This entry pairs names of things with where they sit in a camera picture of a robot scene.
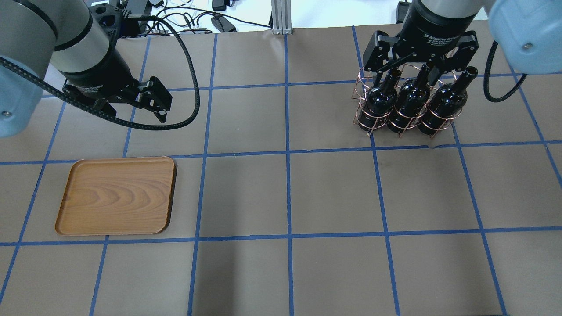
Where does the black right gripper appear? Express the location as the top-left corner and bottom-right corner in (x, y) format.
(363, 4), (479, 85)

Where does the black power adapter right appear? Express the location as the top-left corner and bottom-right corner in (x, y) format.
(395, 0), (410, 24)

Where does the wooden tray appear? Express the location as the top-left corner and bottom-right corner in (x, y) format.
(54, 156), (177, 236)

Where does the copper wire bottle basket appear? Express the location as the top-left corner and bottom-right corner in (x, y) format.
(353, 63), (478, 137)

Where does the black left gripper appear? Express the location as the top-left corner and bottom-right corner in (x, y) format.
(62, 52), (173, 123)

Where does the dark wine bottle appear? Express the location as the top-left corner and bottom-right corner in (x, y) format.
(418, 66), (478, 137)
(357, 68), (401, 132)
(387, 62), (433, 134)

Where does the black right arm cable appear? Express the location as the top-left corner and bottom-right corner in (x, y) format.
(483, 40), (527, 103)

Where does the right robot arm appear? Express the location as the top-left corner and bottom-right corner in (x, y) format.
(363, 0), (562, 84)

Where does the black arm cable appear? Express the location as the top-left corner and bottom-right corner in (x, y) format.
(0, 15), (201, 131)
(483, 40), (527, 103)

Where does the aluminium frame post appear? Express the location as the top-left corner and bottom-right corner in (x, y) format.
(271, 0), (294, 35)

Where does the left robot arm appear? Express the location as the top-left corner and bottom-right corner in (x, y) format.
(0, 0), (175, 137)

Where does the black power adapter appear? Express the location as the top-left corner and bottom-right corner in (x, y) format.
(395, 0), (410, 24)
(211, 15), (237, 33)

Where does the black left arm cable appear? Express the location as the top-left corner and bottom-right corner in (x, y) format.
(0, 15), (201, 131)

